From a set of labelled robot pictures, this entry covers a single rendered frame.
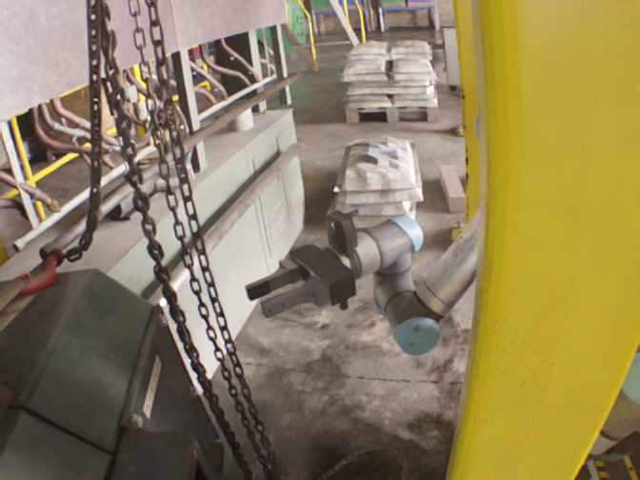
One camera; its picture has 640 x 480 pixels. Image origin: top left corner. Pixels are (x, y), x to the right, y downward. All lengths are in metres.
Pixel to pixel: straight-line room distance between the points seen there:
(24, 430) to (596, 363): 0.44
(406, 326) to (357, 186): 1.57
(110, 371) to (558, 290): 0.43
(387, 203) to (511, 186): 2.13
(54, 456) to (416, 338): 0.60
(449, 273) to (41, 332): 0.62
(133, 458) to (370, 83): 3.81
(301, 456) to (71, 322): 0.94
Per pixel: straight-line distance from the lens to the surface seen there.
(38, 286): 0.58
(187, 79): 1.55
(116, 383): 0.50
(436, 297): 0.79
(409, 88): 4.01
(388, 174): 2.31
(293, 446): 1.37
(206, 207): 1.53
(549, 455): 0.33
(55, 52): 1.12
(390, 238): 0.85
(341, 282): 0.77
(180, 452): 0.44
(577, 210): 0.20
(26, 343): 0.53
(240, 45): 2.25
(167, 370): 0.61
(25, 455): 0.43
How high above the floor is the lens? 1.10
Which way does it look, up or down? 29 degrees down
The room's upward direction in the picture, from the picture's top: 8 degrees counter-clockwise
